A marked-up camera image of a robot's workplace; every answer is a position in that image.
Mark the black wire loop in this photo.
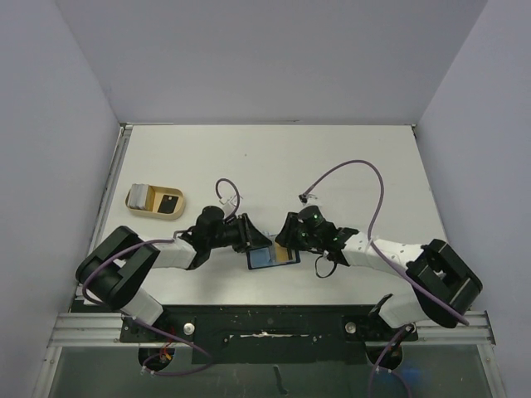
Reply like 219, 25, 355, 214
314, 255, 339, 279

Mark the stack of white cards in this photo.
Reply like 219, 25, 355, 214
126, 183, 151, 211

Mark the blue leather card holder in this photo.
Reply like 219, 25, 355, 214
246, 235, 300, 270

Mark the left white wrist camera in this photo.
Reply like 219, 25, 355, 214
219, 196, 238, 214

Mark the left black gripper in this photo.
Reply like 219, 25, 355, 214
207, 213, 271, 253

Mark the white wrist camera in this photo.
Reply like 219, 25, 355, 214
219, 196, 238, 214
299, 193, 322, 207

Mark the aluminium front rail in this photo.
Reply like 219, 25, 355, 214
47, 311, 495, 347

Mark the black card in tray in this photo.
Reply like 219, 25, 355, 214
158, 195, 179, 214

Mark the aluminium rail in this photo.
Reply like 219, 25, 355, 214
47, 311, 495, 347
87, 124, 133, 254

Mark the beige oval card tray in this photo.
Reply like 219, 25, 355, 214
124, 183, 186, 221

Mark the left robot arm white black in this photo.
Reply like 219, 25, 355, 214
76, 206, 272, 341

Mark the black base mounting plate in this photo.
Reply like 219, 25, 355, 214
119, 304, 397, 365

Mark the aluminium left side rail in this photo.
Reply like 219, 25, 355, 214
87, 124, 133, 254

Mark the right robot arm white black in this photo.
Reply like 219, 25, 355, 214
275, 206, 483, 339

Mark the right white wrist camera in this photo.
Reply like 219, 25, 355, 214
299, 193, 322, 207

